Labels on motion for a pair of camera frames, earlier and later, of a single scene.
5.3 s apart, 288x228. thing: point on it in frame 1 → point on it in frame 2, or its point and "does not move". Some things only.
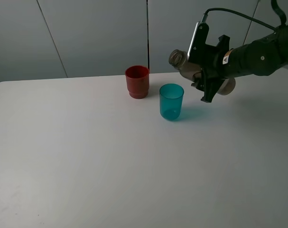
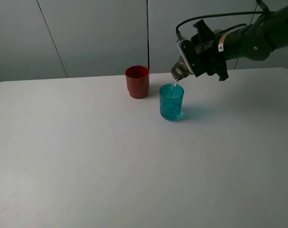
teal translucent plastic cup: (171, 100) does not move
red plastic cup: (137, 77) does not move
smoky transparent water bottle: (179, 59) → (181, 69)
